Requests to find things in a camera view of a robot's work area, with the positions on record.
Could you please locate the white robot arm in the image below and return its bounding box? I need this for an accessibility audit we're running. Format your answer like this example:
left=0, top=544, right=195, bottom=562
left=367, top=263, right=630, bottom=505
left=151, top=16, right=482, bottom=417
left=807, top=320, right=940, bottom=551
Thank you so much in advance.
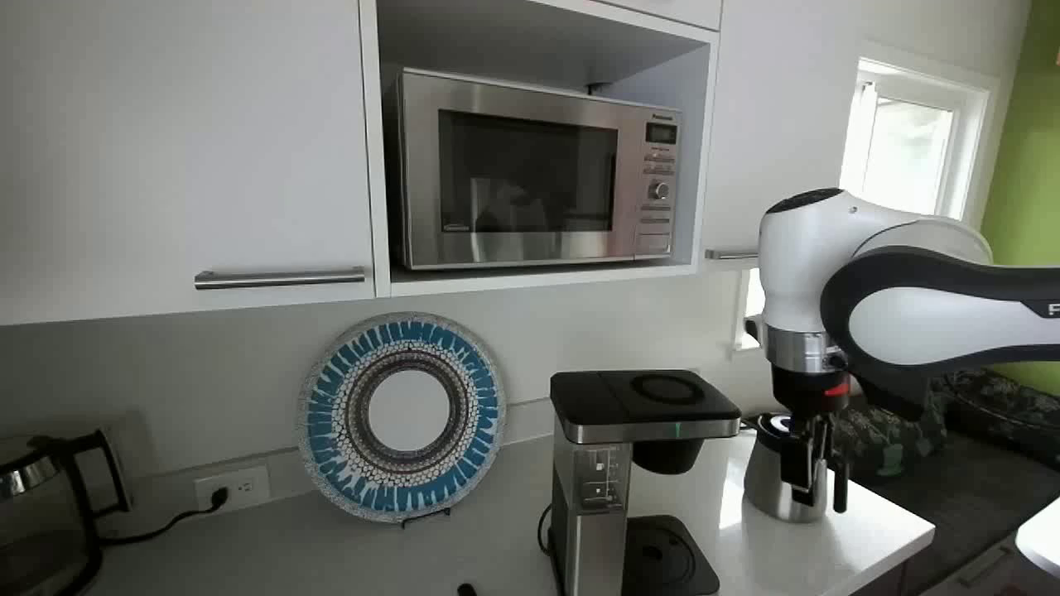
left=745, top=189, right=1060, bottom=523

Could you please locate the white wall cabinet door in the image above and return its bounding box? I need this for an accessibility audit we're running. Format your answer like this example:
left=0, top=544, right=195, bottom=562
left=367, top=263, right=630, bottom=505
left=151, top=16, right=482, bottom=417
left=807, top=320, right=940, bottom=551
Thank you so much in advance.
left=0, top=0, right=375, bottom=326

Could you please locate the white right cabinet door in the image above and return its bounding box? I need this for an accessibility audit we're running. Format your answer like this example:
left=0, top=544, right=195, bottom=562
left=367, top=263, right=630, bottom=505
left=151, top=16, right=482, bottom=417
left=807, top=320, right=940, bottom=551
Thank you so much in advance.
left=704, top=0, right=864, bottom=263

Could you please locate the white wall power outlet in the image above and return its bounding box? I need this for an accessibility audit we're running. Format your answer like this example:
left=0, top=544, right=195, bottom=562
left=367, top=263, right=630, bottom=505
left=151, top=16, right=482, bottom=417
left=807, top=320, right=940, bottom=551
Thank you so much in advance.
left=195, top=467, right=271, bottom=512

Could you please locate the black silver coffee machine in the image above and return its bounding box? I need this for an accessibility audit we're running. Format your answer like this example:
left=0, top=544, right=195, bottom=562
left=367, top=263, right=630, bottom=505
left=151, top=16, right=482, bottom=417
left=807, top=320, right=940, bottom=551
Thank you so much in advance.
left=548, top=371, right=743, bottom=596

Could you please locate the white framed window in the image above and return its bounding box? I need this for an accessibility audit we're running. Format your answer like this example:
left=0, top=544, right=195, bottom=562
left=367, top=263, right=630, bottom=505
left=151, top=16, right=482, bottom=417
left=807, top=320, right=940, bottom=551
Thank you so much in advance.
left=733, top=55, right=996, bottom=357

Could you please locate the blue white decorative plate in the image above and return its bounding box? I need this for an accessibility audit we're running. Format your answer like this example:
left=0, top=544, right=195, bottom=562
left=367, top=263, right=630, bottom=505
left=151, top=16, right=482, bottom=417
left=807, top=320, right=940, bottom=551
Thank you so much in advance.
left=298, top=316, right=507, bottom=523

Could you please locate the black power cable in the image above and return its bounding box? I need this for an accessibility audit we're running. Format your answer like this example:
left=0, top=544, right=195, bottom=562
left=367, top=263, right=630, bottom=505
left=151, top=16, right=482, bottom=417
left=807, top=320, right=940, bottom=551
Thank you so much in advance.
left=95, top=482, right=234, bottom=551

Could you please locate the stainless steel microwave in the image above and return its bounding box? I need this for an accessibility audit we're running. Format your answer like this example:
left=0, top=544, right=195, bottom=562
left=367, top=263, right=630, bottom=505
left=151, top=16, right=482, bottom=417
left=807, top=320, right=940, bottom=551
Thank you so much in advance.
left=398, top=69, right=680, bottom=271

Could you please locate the silver cabinet handle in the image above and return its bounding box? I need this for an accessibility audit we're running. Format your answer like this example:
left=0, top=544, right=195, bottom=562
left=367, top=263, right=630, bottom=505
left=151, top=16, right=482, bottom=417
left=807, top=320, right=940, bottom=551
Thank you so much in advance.
left=195, top=269, right=367, bottom=292

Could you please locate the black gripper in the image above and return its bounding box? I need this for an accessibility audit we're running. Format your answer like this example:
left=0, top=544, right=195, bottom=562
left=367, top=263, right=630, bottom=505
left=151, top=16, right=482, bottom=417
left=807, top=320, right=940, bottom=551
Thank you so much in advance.
left=765, top=367, right=853, bottom=512

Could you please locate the stainless steel kettle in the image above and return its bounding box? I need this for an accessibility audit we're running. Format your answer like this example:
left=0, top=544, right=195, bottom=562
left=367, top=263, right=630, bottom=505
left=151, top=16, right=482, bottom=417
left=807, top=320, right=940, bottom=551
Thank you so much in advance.
left=745, top=415, right=828, bottom=523

